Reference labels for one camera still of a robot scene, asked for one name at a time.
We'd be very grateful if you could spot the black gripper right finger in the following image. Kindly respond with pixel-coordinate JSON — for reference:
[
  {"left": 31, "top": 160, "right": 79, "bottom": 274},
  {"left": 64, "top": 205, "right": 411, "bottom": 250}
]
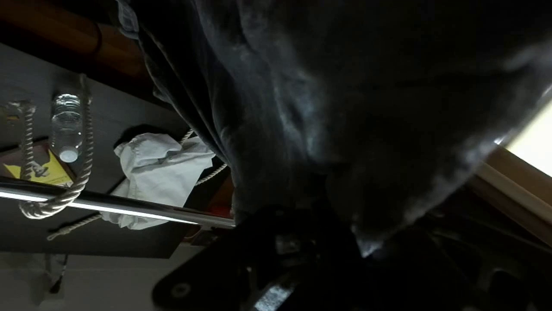
[{"left": 361, "top": 195, "right": 552, "bottom": 311}]

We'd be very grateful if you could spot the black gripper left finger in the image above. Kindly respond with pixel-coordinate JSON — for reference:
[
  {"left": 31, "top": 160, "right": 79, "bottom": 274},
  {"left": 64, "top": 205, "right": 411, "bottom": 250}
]
[{"left": 150, "top": 205, "right": 347, "bottom": 311}]

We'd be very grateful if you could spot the dark grey plush robe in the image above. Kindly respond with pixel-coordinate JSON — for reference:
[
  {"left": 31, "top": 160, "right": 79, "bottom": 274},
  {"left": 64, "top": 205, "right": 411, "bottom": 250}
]
[{"left": 117, "top": 0, "right": 552, "bottom": 255}]

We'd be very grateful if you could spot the white crumpled cloth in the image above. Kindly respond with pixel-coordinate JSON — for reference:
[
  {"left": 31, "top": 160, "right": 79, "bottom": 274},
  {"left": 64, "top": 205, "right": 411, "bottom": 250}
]
[{"left": 98, "top": 129, "right": 230, "bottom": 231}]

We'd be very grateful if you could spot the black low table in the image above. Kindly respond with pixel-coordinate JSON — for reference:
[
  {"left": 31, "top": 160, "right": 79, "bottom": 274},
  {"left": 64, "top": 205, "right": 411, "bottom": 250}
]
[{"left": 0, "top": 39, "right": 235, "bottom": 260}]

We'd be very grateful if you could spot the clear plastic water bottle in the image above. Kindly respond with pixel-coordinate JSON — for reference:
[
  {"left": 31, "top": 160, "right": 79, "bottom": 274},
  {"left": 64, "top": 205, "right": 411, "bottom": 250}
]
[{"left": 48, "top": 84, "right": 90, "bottom": 165}]

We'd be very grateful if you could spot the metal rack horizontal rail low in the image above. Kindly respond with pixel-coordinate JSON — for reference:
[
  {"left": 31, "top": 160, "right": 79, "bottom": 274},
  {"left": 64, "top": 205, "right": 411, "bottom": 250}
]
[{"left": 0, "top": 176, "right": 238, "bottom": 229}]

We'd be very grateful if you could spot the white twisted rope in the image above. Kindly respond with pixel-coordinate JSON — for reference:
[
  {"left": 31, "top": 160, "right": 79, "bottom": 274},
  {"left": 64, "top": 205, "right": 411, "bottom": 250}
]
[{"left": 16, "top": 72, "right": 97, "bottom": 222}]

